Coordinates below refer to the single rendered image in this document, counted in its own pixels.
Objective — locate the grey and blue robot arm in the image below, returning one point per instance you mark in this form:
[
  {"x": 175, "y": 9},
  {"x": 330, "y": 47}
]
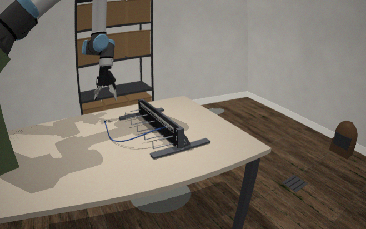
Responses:
[{"x": 22, "y": 15}]

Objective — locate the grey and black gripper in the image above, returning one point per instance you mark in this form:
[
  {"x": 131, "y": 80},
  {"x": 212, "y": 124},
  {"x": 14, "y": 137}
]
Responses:
[{"x": 105, "y": 80}]

